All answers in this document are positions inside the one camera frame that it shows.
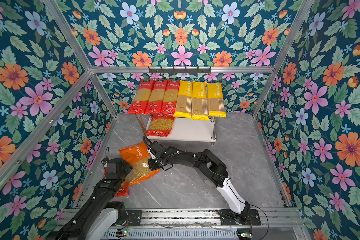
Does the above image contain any orange macaroni bag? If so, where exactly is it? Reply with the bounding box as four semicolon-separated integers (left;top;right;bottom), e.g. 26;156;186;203
119;142;160;186

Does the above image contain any red macaroni bag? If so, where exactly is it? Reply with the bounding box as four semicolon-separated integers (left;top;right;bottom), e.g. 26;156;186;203
115;182;129;197

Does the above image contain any red fusilli bag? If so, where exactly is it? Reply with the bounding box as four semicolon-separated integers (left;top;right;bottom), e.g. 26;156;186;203
147;114;175;137

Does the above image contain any red spaghetti bag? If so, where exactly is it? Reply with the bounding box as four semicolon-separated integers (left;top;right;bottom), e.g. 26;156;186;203
144;80;168;115
128;80;155;115
161;80;180;115

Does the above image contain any yellow spaghetti bag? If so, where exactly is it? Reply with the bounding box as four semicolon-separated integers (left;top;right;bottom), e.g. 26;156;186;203
191;82;209;121
207;83;227;118
174;81;192;119

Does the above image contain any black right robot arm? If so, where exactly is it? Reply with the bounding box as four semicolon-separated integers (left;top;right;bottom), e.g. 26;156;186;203
143;136;251;225

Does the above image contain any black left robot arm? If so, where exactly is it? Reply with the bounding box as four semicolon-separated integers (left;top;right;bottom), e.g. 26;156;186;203
46;158;133;240

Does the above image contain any white two-tier shelf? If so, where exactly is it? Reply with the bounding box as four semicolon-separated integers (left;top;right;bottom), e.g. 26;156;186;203
135;113;218;143

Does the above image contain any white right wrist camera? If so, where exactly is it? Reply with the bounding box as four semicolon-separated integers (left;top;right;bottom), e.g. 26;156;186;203
147;149;156;160

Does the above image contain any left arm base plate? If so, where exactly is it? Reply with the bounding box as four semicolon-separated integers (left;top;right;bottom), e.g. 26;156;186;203
115;210;143;227

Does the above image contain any black hook rail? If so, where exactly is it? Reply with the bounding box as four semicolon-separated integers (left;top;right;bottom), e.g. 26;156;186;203
148;67;212;74

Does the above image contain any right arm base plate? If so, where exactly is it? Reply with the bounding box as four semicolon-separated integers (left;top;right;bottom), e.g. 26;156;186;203
218;210;261;226

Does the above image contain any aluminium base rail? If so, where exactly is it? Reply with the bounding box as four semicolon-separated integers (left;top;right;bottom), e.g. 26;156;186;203
127;207;306;228

